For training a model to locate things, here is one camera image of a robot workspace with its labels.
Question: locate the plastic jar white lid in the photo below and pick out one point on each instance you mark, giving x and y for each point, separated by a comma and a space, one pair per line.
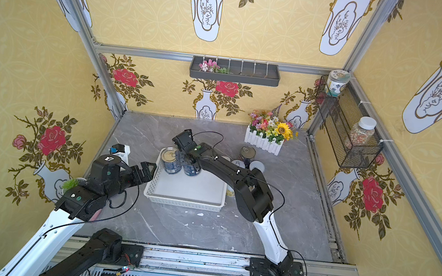
361, 132

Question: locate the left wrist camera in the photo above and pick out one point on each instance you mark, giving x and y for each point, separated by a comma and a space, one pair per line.
123, 151

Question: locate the black wire wall basket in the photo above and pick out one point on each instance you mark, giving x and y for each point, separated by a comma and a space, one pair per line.
338, 115

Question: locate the pink label white-lid can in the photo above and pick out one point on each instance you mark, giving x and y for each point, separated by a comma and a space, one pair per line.
257, 165

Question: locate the flower box white fence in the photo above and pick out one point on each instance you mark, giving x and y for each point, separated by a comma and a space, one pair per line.
268, 132

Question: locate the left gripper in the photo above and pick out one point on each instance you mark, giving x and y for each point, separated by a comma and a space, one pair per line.
135, 173

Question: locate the dark tomato tin can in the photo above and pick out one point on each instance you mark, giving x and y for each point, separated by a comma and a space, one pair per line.
247, 155

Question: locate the small potted green plant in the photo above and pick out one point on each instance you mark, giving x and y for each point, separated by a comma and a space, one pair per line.
70, 184

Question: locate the grey wall shelf tray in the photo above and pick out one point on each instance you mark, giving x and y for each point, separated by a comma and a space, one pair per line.
240, 71

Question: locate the yellow label white-lid can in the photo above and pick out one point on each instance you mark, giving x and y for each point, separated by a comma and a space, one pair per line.
230, 191

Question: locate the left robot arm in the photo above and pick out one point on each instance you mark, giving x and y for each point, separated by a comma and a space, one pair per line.
72, 211

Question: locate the pink flowers on shelf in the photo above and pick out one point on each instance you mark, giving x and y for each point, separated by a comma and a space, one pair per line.
212, 66

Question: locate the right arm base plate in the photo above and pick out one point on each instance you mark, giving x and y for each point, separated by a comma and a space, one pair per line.
264, 267

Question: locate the green label white-lid can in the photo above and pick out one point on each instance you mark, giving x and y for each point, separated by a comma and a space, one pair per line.
239, 163

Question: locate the white perforated plastic basket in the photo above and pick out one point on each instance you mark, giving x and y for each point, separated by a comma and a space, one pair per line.
204, 191

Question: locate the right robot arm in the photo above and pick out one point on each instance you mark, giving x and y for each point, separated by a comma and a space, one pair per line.
253, 194

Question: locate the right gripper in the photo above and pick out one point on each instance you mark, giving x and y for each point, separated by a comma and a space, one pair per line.
194, 154

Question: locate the blue tin can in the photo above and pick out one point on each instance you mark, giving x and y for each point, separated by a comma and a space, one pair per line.
170, 160
191, 169

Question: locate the glass jar green label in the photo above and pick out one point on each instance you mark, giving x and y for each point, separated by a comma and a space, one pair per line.
336, 82

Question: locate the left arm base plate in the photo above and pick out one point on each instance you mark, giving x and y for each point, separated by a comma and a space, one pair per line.
130, 255

